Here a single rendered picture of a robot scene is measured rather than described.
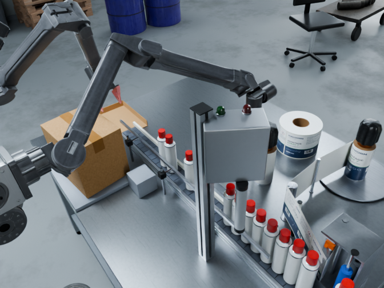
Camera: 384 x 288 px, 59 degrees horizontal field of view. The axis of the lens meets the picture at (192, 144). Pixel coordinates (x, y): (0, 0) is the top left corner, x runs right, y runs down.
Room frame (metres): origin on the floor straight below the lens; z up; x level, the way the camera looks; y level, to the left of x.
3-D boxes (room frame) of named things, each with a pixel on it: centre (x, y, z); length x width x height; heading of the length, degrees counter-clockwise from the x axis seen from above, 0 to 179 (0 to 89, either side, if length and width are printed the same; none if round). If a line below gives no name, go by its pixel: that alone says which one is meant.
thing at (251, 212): (0.78, -0.19, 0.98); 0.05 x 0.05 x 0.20
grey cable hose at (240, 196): (0.69, -0.14, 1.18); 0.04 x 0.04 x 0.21
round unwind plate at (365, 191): (1.08, -0.72, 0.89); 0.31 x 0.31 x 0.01
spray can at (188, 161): (1.08, 0.01, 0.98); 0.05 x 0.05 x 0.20
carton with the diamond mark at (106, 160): (1.26, 0.50, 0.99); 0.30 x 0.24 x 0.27; 42
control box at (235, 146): (0.74, -0.12, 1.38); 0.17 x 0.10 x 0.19; 90
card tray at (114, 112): (1.69, 0.44, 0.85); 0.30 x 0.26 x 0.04; 35
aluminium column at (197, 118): (0.76, -0.03, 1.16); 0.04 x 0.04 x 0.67; 35
